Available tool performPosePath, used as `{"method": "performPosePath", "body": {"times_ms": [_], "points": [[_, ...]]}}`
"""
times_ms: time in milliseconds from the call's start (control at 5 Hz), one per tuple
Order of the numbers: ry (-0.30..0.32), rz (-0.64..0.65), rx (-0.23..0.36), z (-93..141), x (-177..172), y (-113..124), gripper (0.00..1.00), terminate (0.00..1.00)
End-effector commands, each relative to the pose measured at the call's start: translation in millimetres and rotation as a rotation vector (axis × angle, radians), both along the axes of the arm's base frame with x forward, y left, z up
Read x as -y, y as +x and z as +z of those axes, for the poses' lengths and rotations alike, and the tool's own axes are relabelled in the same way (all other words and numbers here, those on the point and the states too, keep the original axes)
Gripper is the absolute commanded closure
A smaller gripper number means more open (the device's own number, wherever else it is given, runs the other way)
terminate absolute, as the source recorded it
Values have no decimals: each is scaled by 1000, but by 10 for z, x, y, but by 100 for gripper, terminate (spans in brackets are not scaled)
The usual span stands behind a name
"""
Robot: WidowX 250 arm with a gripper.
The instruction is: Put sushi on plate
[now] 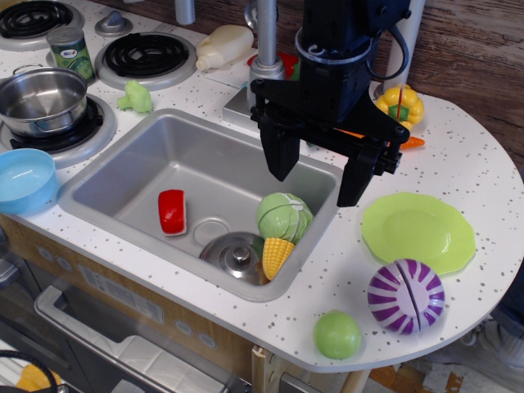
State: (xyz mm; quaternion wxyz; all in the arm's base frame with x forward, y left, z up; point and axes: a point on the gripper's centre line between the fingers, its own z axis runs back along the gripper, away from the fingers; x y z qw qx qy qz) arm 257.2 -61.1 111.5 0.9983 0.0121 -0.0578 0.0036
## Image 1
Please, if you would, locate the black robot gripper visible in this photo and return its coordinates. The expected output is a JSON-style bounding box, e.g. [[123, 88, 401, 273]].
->
[[251, 29, 409, 207]]

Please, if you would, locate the red white toy sushi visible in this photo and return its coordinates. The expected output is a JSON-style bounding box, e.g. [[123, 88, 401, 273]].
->
[[158, 189, 187, 236]]

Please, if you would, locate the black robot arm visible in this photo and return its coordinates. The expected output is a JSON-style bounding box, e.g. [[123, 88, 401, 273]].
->
[[251, 1, 411, 207]]

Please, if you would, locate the light green plastic plate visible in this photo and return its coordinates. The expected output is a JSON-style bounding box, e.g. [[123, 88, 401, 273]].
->
[[361, 192, 477, 275]]

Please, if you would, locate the green toy cabbage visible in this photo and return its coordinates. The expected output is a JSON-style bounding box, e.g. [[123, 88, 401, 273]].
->
[[255, 192, 314, 245]]

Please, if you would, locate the orange toy carrot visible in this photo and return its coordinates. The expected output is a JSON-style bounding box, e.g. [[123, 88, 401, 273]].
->
[[337, 129, 425, 150]]

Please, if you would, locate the yellow toy bell pepper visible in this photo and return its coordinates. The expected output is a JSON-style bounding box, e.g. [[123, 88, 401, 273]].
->
[[376, 84, 425, 130]]

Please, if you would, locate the red toy pepper behind faucet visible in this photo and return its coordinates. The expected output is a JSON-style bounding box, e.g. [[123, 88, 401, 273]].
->
[[247, 52, 299, 82]]

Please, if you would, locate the yellow toy corn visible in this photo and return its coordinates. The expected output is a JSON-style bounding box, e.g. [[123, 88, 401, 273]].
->
[[262, 237, 295, 281]]

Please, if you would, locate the steel pot lid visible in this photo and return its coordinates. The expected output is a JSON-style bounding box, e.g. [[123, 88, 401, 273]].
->
[[200, 232, 266, 286]]

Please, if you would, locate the silver toy sink basin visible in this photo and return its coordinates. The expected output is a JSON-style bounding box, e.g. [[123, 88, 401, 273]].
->
[[58, 109, 342, 301]]

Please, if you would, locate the cream toy mayonnaise bottle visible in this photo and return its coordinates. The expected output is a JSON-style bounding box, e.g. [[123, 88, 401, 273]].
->
[[196, 25, 254, 70]]

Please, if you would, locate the silver toy faucet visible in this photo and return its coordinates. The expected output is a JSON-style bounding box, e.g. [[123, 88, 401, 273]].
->
[[223, 0, 286, 130]]

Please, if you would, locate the purple white toy onion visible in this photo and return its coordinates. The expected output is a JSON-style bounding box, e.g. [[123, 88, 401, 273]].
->
[[368, 259, 445, 335]]

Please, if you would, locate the green toy lime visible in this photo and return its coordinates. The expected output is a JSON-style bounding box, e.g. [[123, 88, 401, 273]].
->
[[313, 310, 362, 359]]

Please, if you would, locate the light green toy broccoli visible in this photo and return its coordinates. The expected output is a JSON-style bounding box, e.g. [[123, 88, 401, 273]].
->
[[117, 79, 152, 113]]

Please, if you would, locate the black coil burner rear right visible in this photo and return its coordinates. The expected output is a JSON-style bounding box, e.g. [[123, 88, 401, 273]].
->
[[95, 32, 197, 91]]

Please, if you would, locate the black coil burner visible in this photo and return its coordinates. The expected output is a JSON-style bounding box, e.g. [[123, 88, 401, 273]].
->
[[95, 32, 197, 91], [1, 1, 84, 52], [1, 94, 117, 169]]

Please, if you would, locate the black coil burner front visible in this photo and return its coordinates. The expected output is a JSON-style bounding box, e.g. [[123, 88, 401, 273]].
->
[[1, 94, 117, 169]]

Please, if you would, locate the silver stove knob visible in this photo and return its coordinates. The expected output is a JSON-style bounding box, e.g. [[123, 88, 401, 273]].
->
[[95, 11, 133, 38]]

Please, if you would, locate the green toy can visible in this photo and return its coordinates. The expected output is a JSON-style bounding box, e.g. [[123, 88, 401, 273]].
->
[[46, 26, 96, 85]]

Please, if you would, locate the steel cooking pot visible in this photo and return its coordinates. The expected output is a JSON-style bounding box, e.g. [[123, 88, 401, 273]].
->
[[1, 66, 88, 138]]

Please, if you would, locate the light blue plastic bowl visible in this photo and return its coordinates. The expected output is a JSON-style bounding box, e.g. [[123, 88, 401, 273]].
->
[[1, 148, 59, 215]]

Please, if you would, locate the black coil burner rear left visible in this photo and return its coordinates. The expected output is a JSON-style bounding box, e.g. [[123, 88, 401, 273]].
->
[[1, 1, 84, 52]]

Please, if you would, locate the yellow object lower left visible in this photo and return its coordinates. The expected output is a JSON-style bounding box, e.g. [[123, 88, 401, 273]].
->
[[16, 364, 51, 392]]

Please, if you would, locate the silver vertical post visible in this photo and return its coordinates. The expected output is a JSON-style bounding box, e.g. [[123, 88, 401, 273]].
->
[[374, 0, 427, 100]]

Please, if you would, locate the silver post top centre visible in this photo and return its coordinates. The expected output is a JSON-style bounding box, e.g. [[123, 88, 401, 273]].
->
[[174, 0, 196, 25]]

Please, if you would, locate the toy oven door handle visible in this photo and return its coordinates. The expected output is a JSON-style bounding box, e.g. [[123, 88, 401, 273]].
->
[[34, 286, 252, 392]]

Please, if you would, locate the black cable lower left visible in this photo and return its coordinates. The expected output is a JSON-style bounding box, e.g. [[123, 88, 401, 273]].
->
[[0, 350, 69, 393]]

